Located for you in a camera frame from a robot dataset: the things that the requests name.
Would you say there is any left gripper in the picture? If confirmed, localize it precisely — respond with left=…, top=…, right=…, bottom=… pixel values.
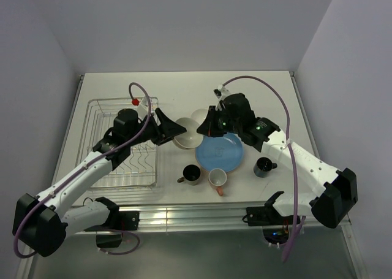
left=127, top=108, right=186, bottom=147

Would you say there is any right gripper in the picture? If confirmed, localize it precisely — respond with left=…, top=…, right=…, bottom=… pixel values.
left=197, top=105, right=241, bottom=137

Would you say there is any orange bowl white inside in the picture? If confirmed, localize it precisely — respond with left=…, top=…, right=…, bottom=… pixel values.
left=190, top=109, right=208, bottom=125

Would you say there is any beige bowl white inside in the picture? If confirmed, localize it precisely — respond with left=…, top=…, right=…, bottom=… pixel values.
left=173, top=117, right=203, bottom=150

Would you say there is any brown mug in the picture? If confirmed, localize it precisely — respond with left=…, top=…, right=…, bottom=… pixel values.
left=177, top=164, right=201, bottom=186

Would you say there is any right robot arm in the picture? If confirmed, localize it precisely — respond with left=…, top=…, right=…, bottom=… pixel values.
left=197, top=90, right=358, bottom=229

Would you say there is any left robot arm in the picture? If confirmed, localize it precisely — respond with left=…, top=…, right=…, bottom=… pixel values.
left=12, top=109, right=187, bottom=258

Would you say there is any blue plate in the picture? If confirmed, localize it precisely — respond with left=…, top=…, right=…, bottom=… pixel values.
left=195, top=133, right=244, bottom=173

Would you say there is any pink mug white inside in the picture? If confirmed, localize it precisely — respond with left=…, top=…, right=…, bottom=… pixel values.
left=208, top=168, right=227, bottom=197

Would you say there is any dark blue mug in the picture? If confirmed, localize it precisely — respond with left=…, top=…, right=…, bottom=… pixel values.
left=253, top=157, right=277, bottom=178

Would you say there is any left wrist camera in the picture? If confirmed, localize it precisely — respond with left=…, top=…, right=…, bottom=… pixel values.
left=131, top=96, right=150, bottom=120

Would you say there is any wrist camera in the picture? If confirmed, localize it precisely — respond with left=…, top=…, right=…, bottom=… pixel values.
left=213, top=85, right=231, bottom=110
left=131, top=96, right=150, bottom=120

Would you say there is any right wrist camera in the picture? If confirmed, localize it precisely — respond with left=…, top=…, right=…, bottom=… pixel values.
left=213, top=85, right=231, bottom=110

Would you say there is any wire dish rack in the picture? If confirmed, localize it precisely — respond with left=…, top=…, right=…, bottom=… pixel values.
left=76, top=97, right=157, bottom=190

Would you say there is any aluminium frame rail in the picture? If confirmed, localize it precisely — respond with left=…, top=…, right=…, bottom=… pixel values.
left=18, top=199, right=353, bottom=237

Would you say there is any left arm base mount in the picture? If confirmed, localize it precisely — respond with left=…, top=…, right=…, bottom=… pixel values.
left=96, top=211, right=140, bottom=251

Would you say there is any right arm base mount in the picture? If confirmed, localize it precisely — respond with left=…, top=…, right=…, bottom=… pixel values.
left=242, top=206, right=293, bottom=245

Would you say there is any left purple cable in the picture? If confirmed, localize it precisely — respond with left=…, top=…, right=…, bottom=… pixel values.
left=12, top=82, right=151, bottom=260

